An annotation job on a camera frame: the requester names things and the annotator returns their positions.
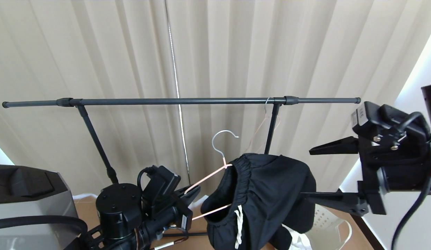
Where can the pink clothes hanger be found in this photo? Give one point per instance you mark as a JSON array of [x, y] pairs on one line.
[[266, 104], [205, 180]]

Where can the white printed garment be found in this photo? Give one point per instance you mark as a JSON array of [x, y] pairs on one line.
[[299, 239]]

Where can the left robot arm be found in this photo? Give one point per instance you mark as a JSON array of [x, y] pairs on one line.
[[27, 208]]

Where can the black shorts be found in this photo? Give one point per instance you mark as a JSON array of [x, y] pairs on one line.
[[267, 194]]

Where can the white laundry basket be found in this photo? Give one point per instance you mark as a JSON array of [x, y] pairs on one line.
[[332, 225]]

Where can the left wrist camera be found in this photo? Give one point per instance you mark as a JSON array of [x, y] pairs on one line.
[[160, 187]]

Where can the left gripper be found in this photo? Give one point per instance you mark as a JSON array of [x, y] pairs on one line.
[[163, 224]]

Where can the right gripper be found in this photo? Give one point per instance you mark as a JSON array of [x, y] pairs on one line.
[[403, 170]]

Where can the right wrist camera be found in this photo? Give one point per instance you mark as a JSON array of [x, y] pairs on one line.
[[375, 118]]

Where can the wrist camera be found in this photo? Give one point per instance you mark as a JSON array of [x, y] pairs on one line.
[[160, 187], [375, 118]]

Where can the black clothes rack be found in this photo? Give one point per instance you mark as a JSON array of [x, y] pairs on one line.
[[149, 101]]

